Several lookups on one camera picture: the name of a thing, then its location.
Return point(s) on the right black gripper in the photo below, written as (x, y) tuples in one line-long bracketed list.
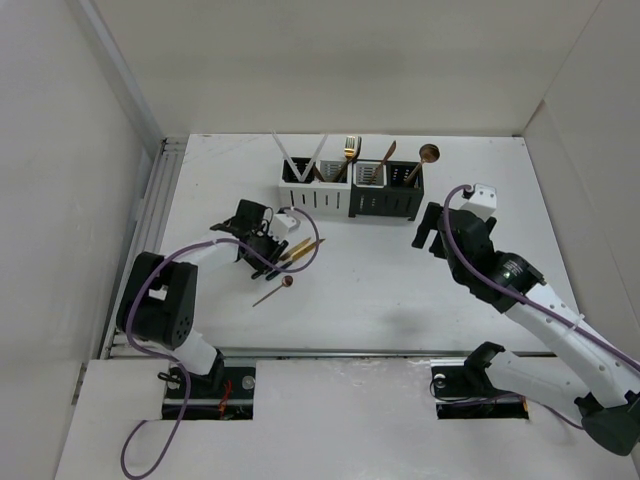
[(434, 210)]

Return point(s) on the copper knife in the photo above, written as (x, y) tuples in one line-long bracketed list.
[(391, 150)]

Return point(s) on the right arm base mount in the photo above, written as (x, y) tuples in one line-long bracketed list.
[(462, 389)]

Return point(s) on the white chopstick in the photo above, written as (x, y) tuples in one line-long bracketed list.
[(312, 162), (286, 156)]

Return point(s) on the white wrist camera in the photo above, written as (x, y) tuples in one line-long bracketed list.
[(282, 223), (481, 200)]

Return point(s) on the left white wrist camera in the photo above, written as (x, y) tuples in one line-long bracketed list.
[(282, 223)]

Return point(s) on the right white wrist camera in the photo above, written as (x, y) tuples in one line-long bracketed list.
[(481, 200)]

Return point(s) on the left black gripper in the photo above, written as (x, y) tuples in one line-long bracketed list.
[(276, 246)]

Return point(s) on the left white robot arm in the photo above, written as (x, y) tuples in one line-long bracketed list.
[(158, 304)]

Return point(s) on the white insert bin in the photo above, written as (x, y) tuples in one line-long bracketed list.
[(369, 174)]

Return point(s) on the aluminium rail frame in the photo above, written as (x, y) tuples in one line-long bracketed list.
[(147, 223)]

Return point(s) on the white utensil caddy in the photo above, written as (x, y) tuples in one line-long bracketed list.
[(317, 198)]

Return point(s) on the gold knife green handle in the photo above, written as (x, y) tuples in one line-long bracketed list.
[(294, 249)]

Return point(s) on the small copper spoon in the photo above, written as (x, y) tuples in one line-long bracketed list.
[(286, 282)]

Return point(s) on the black utensil caddy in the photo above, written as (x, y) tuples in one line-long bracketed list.
[(387, 201)]

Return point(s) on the grey insert bin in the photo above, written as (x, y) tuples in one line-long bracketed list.
[(333, 171)]

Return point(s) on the large copper spoon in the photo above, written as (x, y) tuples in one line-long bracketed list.
[(428, 153)]

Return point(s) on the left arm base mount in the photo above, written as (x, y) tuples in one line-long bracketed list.
[(231, 400)]

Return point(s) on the gold fork green handle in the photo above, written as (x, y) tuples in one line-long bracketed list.
[(351, 151)]

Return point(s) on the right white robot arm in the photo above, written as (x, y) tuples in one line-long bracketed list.
[(600, 389)]

